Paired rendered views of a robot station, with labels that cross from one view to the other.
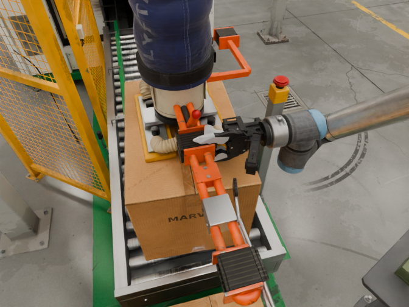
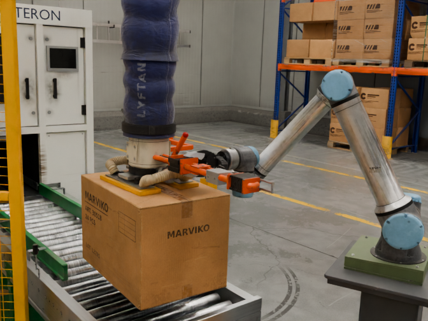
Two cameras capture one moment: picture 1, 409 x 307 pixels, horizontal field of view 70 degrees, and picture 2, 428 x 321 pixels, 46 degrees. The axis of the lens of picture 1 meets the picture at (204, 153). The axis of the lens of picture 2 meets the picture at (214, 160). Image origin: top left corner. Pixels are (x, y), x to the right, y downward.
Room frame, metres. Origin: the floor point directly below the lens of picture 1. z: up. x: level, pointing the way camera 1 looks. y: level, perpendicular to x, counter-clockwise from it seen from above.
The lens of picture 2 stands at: (-1.23, 0.71, 1.60)
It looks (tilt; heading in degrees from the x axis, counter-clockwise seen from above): 11 degrees down; 335
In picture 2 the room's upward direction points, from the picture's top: 2 degrees clockwise
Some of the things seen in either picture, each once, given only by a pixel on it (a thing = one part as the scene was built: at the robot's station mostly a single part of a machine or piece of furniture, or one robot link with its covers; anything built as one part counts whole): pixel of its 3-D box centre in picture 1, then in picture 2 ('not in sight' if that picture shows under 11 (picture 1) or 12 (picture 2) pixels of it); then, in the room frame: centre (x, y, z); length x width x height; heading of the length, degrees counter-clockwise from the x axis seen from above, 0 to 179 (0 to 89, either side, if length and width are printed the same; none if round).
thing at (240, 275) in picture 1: (236, 273); (242, 183); (0.20, -0.06, 1.21); 0.08 x 0.07 x 0.05; 15
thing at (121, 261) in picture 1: (113, 116); (15, 265); (1.48, 0.60, 0.50); 2.31 x 0.05 x 0.19; 14
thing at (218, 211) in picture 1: (218, 214); (218, 176); (0.34, -0.03, 1.20); 0.07 x 0.07 x 0.04; 15
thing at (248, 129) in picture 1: (244, 135); (211, 160); (0.58, -0.11, 1.21); 0.12 x 0.09 x 0.08; 104
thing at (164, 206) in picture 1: (184, 160); (150, 228); (0.77, 0.08, 0.88); 0.60 x 0.40 x 0.40; 10
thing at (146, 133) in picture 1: (153, 119); (128, 179); (0.76, 0.18, 1.11); 0.34 x 0.10 x 0.05; 15
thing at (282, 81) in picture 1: (280, 82); not in sight; (1.11, -0.34, 1.02); 0.07 x 0.07 x 0.04
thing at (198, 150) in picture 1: (196, 144); (183, 164); (0.54, 0.02, 1.21); 0.10 x 0.08 x 0.06; 105
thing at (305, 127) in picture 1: (300, 127); (242, 157); (0.62, -0.28, 1.21); 0.12 x 0.09 x 0.10; 104
